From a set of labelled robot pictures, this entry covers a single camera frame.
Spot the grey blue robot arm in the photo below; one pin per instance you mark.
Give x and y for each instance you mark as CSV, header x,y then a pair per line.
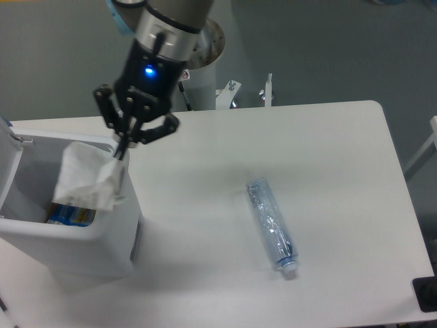
x,y
177,22

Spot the white trash can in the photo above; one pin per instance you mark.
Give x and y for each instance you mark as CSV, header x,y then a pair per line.
x,y
30,165

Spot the black clamp at table corner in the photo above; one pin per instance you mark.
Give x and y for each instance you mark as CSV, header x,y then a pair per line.
x,y
425,291

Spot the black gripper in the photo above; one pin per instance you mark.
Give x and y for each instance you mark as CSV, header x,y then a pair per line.
x,y
143,90

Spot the clear plastic bottle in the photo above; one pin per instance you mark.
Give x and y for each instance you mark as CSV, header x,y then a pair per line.
x,y
276,238

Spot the blue snack package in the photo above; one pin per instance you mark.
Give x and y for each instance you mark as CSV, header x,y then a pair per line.
x,y
65,215

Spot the white frame at right edge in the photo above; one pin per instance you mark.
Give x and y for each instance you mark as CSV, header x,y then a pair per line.
x,y
422,155

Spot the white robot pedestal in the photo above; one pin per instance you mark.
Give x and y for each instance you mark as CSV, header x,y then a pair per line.
x,y
199,90

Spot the white metal frame bracket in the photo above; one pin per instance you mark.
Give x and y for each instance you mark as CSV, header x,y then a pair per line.
x,y
234,96

